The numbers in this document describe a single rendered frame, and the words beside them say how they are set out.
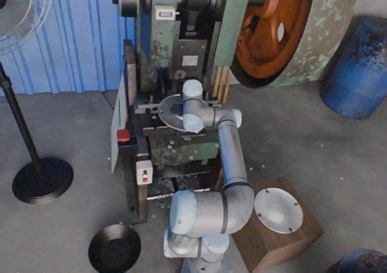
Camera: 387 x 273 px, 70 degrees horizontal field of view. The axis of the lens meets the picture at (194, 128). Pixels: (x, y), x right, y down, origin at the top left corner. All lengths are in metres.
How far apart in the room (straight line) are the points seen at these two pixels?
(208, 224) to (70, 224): 1.34
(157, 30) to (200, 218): 0.76
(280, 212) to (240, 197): 0.95
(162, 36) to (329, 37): 0.64
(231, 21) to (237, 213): 0.80
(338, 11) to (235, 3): 0.39
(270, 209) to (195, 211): 1.01
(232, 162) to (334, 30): 0.61
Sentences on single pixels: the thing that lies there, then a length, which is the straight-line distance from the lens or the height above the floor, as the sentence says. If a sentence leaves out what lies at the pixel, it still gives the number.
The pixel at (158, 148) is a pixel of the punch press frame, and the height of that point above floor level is 0.64.
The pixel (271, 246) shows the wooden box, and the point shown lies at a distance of 1.64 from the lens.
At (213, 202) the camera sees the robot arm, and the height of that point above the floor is 1.08.
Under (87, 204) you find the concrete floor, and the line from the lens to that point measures 2.05.
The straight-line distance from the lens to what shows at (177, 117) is 1.44.
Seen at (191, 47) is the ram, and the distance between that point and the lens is 1.31.
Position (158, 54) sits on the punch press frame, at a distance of 1.24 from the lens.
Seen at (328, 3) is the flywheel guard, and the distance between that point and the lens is 1.12.
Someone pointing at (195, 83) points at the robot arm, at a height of 1.13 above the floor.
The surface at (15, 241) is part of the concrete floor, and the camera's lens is 2.05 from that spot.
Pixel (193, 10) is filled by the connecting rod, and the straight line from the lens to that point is 1.28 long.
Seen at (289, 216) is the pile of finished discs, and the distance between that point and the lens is 1.77.
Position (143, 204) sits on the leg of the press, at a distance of 1.78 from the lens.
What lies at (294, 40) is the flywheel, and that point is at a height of 1.30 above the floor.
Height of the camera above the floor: 1.74
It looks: 43 degrees down
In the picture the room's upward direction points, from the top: 11 degrees clockwise
